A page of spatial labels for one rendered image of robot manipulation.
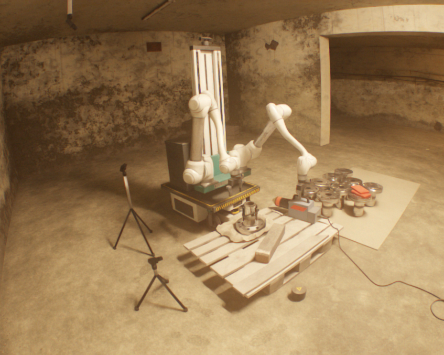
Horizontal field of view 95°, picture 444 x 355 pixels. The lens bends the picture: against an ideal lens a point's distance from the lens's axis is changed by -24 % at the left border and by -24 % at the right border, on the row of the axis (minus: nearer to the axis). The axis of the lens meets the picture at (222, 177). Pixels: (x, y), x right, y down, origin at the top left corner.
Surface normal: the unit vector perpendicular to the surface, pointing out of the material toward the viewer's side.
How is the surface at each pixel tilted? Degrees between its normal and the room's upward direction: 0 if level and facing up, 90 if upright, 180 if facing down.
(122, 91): 90
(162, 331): 0
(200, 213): 90
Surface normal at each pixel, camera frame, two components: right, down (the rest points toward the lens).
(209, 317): -0.06, -0.94
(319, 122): -0.80, 0.25
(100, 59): 0.61, 0.23
